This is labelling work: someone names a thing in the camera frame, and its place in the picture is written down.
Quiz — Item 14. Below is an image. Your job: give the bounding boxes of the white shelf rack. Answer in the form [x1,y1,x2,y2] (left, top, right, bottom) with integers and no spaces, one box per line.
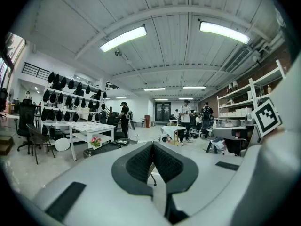
[40,73,108,138]

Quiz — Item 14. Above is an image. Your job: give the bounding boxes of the black glass door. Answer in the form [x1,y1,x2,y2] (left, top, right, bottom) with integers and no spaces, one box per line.
[154,101,172,122]

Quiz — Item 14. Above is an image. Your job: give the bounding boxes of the wooden platform step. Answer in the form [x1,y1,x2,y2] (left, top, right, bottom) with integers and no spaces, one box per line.
[0,135,14,156]

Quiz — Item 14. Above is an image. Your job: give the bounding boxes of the person's right forearm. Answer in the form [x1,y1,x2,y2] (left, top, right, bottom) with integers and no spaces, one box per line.
[260,125,289,148]

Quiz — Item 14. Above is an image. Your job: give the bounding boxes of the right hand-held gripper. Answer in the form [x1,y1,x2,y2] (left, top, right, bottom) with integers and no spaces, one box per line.
[211,99,282,138]

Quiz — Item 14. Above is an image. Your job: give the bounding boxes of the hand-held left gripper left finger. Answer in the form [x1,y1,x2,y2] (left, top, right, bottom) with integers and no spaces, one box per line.
[111,141,155,197]

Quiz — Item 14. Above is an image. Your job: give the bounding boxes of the white patterned table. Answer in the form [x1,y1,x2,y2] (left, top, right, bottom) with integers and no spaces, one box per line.
[67,121,116,161]

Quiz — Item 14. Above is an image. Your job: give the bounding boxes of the white wall shelf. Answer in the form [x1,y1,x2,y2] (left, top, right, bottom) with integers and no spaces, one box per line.
[216,59,286,127]

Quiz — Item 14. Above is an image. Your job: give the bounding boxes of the pink flower pot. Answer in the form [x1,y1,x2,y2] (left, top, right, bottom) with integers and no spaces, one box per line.
[89,136,103,151]

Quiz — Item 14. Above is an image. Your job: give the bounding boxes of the white stool wooden legs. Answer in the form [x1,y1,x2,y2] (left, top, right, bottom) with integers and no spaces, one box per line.
[161,125,187,146]

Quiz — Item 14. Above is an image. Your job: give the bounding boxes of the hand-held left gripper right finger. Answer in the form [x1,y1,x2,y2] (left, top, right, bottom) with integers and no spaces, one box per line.
[152,141,200,225]

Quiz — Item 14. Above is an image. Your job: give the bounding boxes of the black picture frame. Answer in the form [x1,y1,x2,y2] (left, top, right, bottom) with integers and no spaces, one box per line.
[114,137,131,148]

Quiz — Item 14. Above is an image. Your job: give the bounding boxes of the ceiling air vent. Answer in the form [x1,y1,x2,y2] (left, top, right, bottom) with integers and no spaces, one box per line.
[224,46,252,73]

